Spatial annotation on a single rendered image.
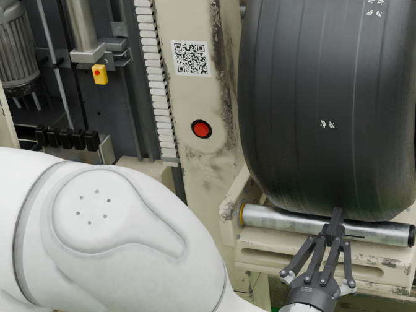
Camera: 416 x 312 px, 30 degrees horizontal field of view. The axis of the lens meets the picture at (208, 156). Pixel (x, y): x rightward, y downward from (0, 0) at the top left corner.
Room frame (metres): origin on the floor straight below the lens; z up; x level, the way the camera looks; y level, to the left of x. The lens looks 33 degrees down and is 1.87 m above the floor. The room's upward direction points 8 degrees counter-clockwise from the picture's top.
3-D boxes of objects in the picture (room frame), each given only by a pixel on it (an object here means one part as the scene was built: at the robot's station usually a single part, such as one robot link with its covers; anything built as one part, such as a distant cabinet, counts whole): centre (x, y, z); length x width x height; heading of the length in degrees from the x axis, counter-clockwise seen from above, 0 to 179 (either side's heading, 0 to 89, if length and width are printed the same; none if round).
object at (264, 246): (1.20, -0.20, 0.83); 0.36 x 0.09 x 0.06; 65
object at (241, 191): (1.40, -0.10, 0.90); 0.40 x 0.03 x 0.10; 155
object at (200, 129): (1.36, 0.00, 1.06); 0.03 x 0.02 x 0.03; 65
